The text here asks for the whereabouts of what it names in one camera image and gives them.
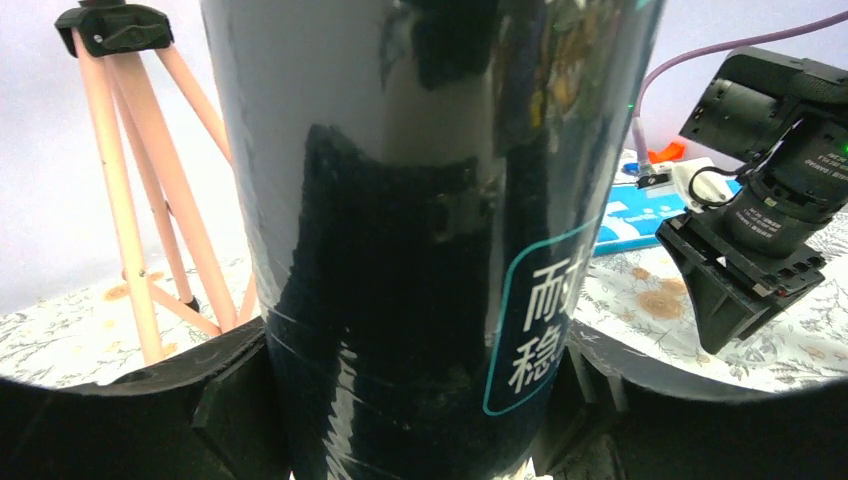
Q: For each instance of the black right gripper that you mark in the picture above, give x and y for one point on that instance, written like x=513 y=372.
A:
x=747 y=261

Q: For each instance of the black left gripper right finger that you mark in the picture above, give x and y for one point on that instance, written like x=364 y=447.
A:
x=617 y=413

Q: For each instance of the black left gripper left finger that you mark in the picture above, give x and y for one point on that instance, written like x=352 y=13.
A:
x=208 y=413

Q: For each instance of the black shuttlecock tube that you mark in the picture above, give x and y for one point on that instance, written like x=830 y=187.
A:
x=422 y=185

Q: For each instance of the blue sport racket bag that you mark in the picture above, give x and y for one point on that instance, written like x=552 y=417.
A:
x=631 y=219

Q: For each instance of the orange clip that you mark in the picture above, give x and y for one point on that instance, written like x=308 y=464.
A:
x=673 y=152

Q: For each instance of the pink tripod stand legs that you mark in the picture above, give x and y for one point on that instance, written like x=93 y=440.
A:
x=107 y=38

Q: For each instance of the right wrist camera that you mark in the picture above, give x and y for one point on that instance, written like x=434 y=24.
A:
x=699 y=183

